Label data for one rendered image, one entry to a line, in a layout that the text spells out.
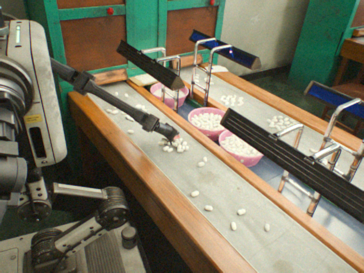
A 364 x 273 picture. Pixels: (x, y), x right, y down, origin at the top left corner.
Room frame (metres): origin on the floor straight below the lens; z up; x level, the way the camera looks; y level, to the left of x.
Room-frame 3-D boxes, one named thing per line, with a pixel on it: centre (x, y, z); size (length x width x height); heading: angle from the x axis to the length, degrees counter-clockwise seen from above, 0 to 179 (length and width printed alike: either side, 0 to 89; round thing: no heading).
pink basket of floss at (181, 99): (1.93, 0.10, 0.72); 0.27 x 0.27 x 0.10
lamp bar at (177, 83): (1.63, 0.22, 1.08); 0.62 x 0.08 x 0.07; 38
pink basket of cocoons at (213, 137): (1.59, -0.17, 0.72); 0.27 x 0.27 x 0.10
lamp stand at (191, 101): (1.92, -0.17, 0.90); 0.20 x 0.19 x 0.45; 38
